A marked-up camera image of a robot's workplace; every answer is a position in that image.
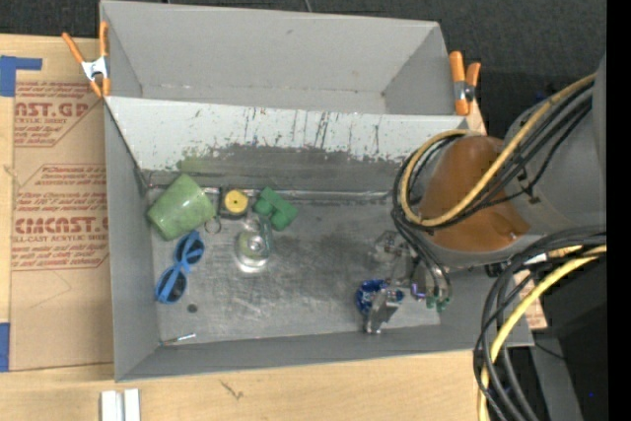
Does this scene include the yellow and black tape measure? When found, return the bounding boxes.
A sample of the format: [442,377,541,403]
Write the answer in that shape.
[218,186,250,220]

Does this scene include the brown cardboard board red print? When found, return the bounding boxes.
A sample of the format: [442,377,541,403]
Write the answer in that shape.
[0,33,115,374]

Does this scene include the blue shiny thing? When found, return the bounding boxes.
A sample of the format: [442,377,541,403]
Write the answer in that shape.
[355,279,405,316]

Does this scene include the clear glass thing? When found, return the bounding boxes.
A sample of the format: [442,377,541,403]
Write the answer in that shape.
[233,215,275,274]

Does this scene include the blue sunglasses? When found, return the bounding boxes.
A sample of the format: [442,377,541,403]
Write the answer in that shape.
[154,230,206,305]

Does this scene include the green toy block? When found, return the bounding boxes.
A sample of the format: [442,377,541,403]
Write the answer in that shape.
[252,185,300,233]

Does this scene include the green cup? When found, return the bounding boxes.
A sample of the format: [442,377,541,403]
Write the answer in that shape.
[146,173,219,243]

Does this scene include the grey metal bin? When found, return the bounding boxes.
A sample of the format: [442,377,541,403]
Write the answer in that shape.
[98,0,536,384]

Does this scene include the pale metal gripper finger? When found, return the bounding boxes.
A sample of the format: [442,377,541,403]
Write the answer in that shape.
[363,288,401,335]
[373,231,412,263]

